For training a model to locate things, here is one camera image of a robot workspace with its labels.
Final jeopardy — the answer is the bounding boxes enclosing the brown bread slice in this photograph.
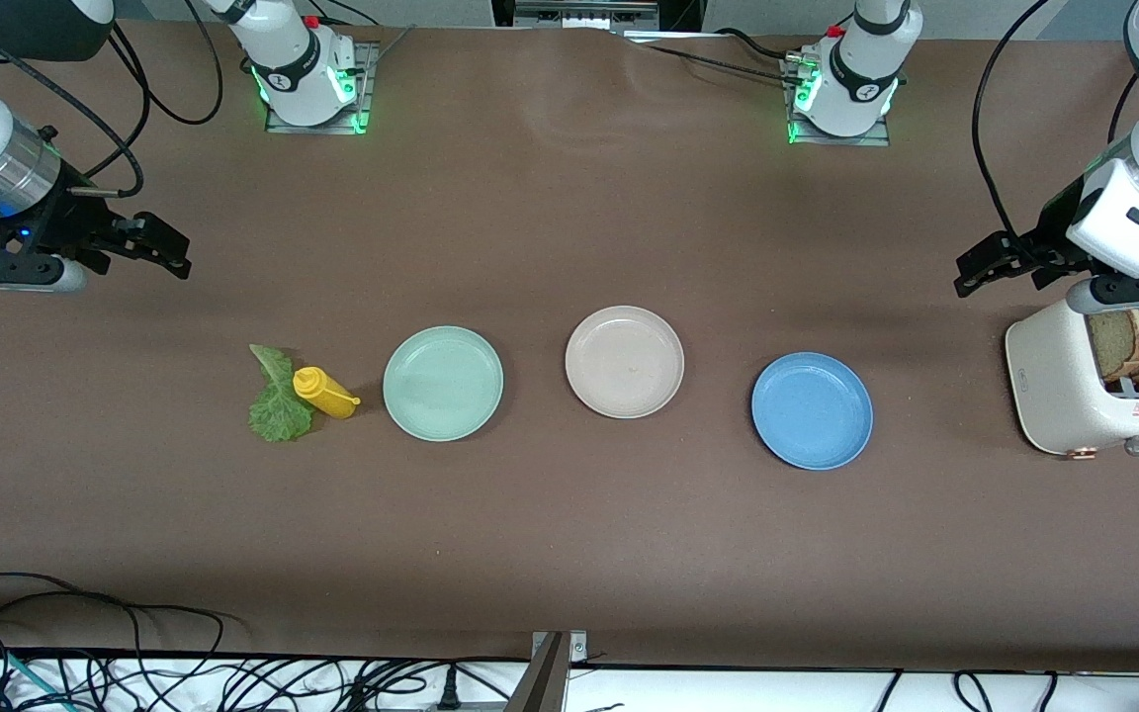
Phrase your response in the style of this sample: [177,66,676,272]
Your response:
[1087,309,1139,385]

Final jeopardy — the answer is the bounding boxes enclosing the green lettuce leaf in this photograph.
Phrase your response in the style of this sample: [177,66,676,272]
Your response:
[248,344,315,443]

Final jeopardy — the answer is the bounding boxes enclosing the yellow mustard squeeze bottle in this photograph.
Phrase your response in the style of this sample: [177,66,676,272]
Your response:
[293,366,362,420]

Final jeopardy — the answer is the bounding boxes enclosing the beige plate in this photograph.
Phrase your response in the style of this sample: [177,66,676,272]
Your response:
[565,305,685,420]

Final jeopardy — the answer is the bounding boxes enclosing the blue plate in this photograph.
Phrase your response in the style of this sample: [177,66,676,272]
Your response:
[750,352,874,471]

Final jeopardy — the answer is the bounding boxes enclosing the mint green plate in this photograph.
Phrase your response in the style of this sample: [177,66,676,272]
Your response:
[383,325,505,442]

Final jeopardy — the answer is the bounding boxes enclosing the cream white toaster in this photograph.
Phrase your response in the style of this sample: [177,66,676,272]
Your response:
[1005,293,1139,458]

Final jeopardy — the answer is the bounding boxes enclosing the black and silver device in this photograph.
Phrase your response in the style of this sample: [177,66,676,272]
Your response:
[490,0,704,39]

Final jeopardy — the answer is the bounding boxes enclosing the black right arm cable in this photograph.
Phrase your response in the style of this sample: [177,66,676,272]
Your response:
[110,0,226,127]

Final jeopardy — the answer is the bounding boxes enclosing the black cable on table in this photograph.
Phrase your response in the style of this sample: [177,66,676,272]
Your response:
[619,28,813,85]

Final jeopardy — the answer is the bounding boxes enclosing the long black looping cable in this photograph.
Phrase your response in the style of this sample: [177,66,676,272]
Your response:
[0,572,239,712]

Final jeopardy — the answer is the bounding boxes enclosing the thin black cable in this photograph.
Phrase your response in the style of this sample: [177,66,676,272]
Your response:
[953,670,1057,712]
[861,670,905,712]

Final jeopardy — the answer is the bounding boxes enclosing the grey metal bracket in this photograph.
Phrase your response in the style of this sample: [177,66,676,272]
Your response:
[515,630,588,712]

